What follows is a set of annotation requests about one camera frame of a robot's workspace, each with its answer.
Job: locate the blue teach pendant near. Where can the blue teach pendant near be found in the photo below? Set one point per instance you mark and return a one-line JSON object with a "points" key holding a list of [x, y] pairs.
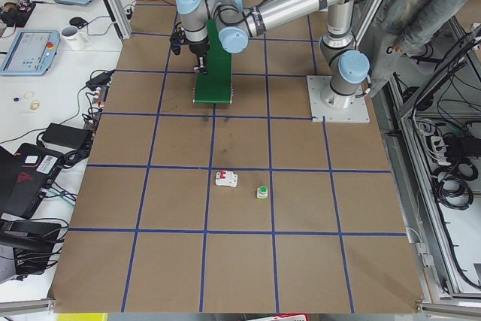
{"points": [[31, 53]]}

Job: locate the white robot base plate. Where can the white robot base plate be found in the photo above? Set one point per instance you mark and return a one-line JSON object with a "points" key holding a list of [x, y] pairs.
{"points": [[327, 106]]}

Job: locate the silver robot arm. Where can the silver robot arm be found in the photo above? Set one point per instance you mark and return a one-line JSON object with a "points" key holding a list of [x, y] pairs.
{"points": [[236, 25]]}

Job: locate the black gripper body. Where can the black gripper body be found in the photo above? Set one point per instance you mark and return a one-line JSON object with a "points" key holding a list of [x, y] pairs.
{"points": [[198, 49]]}

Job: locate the black laptop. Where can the black laptop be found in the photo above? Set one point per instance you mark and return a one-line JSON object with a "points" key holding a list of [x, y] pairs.
{"points": [[25, 175]]}

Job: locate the white mug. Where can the white mug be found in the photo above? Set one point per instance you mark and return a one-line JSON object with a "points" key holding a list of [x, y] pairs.
{"points": [[74, 38]]}

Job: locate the person in grey clothes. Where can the person in grey clothes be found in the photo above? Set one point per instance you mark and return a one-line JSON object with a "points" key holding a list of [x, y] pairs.
{"points": [[405, 27]]}

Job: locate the black computer mouse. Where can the black computer mouse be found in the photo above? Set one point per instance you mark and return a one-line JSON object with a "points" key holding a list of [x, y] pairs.
{"points": [[78, 22]]}

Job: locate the green push button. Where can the green push button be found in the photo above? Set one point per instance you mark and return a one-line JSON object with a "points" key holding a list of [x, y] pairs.
{"points": [[262, 192]]}

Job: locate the green conveyor belt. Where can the green conveyor belt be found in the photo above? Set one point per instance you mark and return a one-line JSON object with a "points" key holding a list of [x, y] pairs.
{"points": [[214, 87]]}

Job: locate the white red circuit breaker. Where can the white red circuit breaker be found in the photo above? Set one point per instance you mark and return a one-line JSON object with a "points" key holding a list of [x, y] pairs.
{"points": [[226, 178]]}

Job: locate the black power adapter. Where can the black power adapter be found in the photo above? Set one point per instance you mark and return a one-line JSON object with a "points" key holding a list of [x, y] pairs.
{"points": [[66, 136]]}

